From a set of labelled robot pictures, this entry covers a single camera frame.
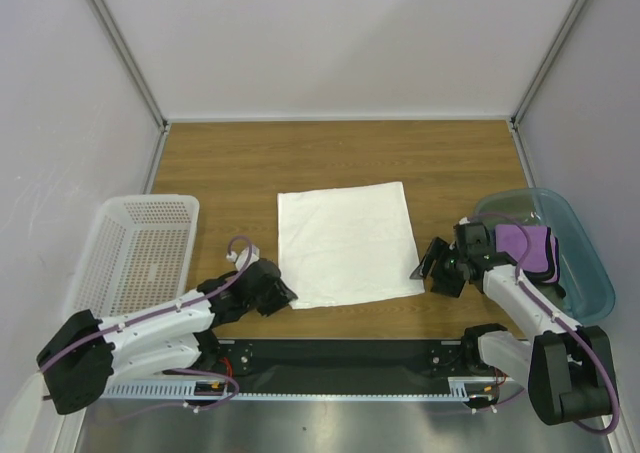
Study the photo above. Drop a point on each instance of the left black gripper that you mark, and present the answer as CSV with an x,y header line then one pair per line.
x,y
281,296

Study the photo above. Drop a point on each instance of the white plastic laundry basket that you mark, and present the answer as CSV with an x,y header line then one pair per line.
x,y
137,255

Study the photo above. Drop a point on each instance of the purple towel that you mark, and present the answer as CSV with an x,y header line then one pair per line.
x,y
538,255

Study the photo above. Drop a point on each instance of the aluminium frame rail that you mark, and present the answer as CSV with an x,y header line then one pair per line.
x,y
171,386

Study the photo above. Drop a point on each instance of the clear blue plastic tray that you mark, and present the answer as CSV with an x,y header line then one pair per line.
x,y
584,289

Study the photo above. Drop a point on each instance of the white towel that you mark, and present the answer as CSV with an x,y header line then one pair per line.
x,y
347,246

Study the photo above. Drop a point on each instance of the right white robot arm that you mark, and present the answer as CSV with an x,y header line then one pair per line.
x,y
566,368

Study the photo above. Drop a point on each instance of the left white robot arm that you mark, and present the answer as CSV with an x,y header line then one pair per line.
x,y
88,355

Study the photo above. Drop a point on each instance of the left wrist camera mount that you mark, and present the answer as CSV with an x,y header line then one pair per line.
x,y
244,259

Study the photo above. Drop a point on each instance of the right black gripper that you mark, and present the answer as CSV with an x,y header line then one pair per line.
x,y
447,269

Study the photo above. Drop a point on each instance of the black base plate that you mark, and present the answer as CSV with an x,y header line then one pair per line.
x,y
349,367

